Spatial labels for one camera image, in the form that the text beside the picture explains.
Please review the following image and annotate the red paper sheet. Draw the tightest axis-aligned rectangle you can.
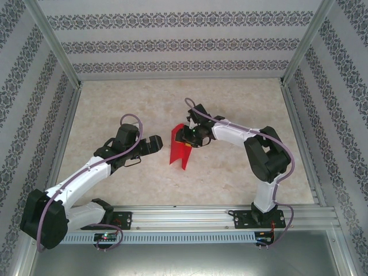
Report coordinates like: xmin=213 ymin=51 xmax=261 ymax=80
xmin=168 ymin=122 xmax=193 ymax=171

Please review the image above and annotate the grey metal sheet panel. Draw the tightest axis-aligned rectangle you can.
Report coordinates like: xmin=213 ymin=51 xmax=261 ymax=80
xmin=30 ymin=228 xmax=355 ymax=276

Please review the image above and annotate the aluminium table side rail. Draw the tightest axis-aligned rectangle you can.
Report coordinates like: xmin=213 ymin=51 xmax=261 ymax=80
xmin=43 ymin=82 xmax=84 ymax=199
xmin=280 ymin=82 xmax=327 ymax=206

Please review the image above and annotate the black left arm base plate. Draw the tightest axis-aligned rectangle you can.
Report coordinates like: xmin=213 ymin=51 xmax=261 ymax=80
xmin=110 ymin=211 xmax=133 ymax=231

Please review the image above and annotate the aluminium mounting rail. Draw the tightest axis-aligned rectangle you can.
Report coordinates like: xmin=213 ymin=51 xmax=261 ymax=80
xmin=64 ymin=204 xmax=342 ymax=231

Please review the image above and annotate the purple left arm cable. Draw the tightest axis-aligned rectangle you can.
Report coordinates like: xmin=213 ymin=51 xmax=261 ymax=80
xmin=36 ymin=114 xmax=144 ymax=253

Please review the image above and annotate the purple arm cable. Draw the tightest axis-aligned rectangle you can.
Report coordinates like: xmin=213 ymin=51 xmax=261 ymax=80
xmin=183 ymin=97 xmax=296 ymax=251
xmin=36 ymin=114 xmax=144 ymax=253

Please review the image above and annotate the slotted grey cable duct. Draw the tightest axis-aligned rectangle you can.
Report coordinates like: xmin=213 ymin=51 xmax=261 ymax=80
xmin=64 ymin=232 xmax=257 ymax=244

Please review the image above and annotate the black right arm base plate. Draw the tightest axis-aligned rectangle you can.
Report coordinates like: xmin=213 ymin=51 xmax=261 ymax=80
xmin=233 ymin=209 xmax=285 ymax=230

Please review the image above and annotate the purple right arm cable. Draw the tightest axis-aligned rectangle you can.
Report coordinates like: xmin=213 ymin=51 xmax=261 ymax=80
xmin=183 ymin=97 xmax=296 ymax=251

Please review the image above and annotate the aluminium frame post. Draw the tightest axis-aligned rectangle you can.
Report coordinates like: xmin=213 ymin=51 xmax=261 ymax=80
xmin=27 ymin=0 xmax=83 ymax=88
xmin=280 ymin=0 xmax=336 ymax=86

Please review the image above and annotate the aluminium frame side beam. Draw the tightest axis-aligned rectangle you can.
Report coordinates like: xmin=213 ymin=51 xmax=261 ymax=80
xmin=7 ymin=247 xmax=40 ymax=276
xmin=327 ymin=227 xmax=362 ymax=276

